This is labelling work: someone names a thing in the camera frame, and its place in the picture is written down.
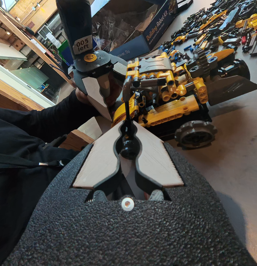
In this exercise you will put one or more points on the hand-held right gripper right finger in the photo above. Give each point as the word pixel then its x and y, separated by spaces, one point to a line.
pixel 157 164

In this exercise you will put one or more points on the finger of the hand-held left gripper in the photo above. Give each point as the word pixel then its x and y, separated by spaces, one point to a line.
pixel 95 91
pixel 121 70

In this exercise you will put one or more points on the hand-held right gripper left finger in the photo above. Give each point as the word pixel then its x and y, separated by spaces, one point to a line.
pixel 99 164

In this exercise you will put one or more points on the black long axle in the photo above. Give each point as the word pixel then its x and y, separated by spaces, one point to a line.
pixel 128 145

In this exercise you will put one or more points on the yellow toy vehicle model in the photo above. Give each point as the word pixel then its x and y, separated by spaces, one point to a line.
pixel 172 99

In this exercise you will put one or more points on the person's left forearm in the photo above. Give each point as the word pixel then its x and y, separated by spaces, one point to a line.
pixel 47 120

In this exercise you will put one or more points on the grey desk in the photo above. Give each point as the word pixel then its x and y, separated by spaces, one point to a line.
pixel 234 166

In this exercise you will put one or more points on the person's left hand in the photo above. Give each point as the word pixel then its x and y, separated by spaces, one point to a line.
pixel 116 93

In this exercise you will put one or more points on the green plastic bin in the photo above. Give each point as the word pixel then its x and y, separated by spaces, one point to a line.
pixel 62 46

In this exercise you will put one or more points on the dark blue kit box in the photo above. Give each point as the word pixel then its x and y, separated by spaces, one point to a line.
pixel 141 43

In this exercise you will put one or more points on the blue plastic bin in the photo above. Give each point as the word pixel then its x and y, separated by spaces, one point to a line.
pixel 66 55

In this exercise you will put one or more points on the clear plastic bag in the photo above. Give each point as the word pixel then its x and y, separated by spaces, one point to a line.
pixel 120 22

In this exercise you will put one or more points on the black chair armrest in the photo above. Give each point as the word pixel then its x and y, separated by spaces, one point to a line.
pixel 55 141

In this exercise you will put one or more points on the small black box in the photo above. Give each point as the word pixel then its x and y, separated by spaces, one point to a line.
pixel 184 3

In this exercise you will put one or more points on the pile of mixed coloured pieces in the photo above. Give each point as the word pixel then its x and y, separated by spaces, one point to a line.
pixel 213 35

